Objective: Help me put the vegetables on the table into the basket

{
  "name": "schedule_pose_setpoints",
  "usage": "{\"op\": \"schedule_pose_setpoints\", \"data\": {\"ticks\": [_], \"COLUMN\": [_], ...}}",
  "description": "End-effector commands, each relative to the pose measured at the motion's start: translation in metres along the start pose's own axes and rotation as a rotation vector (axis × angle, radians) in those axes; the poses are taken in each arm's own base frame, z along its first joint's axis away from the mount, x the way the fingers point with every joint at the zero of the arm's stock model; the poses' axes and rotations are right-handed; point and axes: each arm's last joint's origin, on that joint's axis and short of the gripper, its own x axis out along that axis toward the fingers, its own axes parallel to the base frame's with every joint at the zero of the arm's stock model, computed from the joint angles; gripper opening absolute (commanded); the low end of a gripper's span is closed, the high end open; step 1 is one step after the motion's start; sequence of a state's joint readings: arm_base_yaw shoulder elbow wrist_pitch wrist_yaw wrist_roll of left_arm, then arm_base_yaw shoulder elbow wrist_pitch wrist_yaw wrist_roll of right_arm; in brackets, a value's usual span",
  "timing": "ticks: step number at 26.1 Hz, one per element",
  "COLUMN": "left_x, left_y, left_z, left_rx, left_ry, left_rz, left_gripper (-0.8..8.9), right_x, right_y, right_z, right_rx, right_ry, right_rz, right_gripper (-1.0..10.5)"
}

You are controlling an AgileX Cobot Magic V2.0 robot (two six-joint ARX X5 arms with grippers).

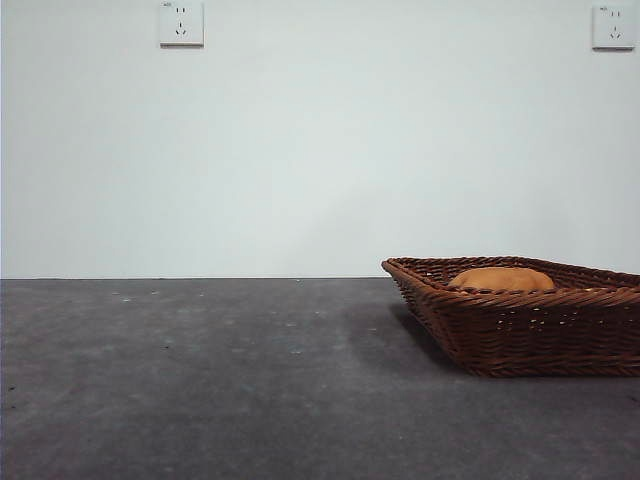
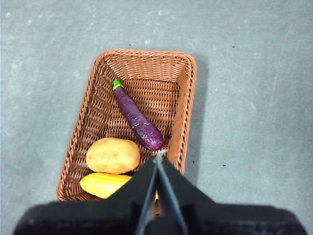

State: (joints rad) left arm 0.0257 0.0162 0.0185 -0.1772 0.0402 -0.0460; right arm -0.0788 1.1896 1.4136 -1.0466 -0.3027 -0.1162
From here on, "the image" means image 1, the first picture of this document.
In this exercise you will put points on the tan toy potato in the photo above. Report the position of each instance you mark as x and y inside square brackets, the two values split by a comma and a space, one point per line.
[500, 279]

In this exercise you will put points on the brown woven wicker basket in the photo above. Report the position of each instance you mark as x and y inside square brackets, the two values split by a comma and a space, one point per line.
[525, 335]

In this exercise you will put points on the white wall power socket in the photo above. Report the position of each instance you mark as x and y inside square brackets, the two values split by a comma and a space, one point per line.
[616, 27]
[182, 25]

